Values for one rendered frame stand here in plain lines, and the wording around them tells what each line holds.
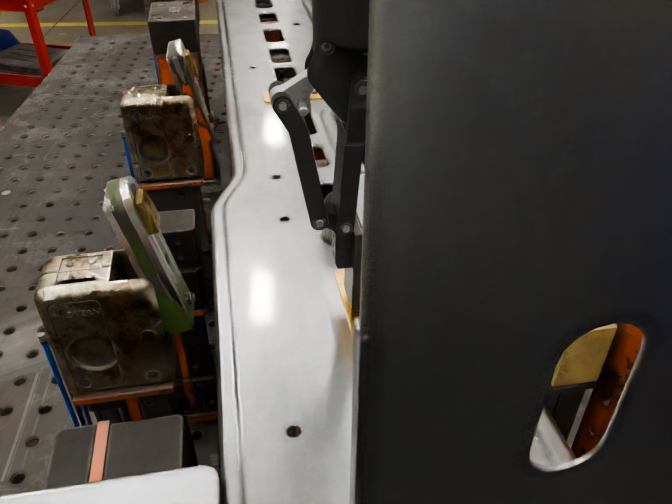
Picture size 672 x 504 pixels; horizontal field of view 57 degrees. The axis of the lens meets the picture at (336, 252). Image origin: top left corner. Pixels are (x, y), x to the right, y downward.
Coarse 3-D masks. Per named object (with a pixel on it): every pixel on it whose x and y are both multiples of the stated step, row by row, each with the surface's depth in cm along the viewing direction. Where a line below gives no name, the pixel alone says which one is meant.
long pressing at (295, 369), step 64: (256, 64) 96; (256, 128) 78; (320, 128) 78; (256, 192) 65; (256, 256) 56; (320, 256) 56; (256, 320) 50; (320, 320) 50; (256, 384) 44; (320, 384) 44; (256, 448) 40; (320, 448) 40
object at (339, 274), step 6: (342, 270) 50; (336, 276) 50; (342, 276) 50; (342, 282) 49; (342, 288) 49; (342, 294) 48; (342, 300) 48; (348, 306) 47; (348, 312) 46; (354, 312) 46; (348, 318) 46
